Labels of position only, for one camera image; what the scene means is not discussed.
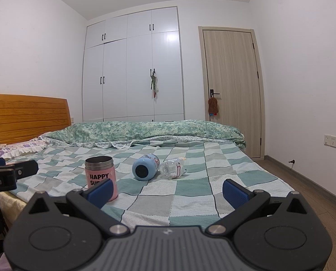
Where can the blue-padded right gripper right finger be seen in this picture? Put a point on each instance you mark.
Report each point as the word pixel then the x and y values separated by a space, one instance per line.
pixel 246 206

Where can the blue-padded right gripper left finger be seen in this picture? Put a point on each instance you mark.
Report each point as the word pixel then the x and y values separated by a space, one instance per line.
pixel 87 205

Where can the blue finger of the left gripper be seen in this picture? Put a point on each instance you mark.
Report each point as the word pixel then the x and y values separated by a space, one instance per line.
pixel 23 169

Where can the pink steel cup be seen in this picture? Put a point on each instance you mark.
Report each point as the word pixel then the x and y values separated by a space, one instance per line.
pixel 100 168

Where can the clear plastic sticker cup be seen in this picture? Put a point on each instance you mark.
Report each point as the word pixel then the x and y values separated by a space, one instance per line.
pixel 173 168

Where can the light blue cup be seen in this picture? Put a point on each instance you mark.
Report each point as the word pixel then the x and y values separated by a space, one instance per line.
pixel 146 167

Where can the purple frilled pillow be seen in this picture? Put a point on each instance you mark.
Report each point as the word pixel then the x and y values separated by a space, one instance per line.
pixel 11 151

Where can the orange wooden headboard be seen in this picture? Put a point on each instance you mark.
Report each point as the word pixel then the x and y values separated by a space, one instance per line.
pixel 23 118

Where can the checkered green bed sheet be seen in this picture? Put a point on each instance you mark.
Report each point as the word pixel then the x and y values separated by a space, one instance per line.
pixel 194 199

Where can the green floral duvet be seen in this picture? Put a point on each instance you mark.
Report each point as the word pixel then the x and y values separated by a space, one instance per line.
pixel 120 135

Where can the brown plush toy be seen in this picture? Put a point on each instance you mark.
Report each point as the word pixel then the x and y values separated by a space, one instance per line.
pixel 213 108

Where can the light wooden door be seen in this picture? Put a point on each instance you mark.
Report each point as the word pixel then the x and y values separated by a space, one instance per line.
pixel 232 74

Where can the green hanging ornament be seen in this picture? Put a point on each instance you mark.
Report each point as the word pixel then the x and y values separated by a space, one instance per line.
pixel 153 86

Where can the white built-in wardrobe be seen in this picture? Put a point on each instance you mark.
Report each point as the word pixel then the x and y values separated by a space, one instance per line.
pixel 121 54

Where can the white wall socket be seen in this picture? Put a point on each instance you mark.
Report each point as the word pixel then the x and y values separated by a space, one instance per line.
pixel 330 140

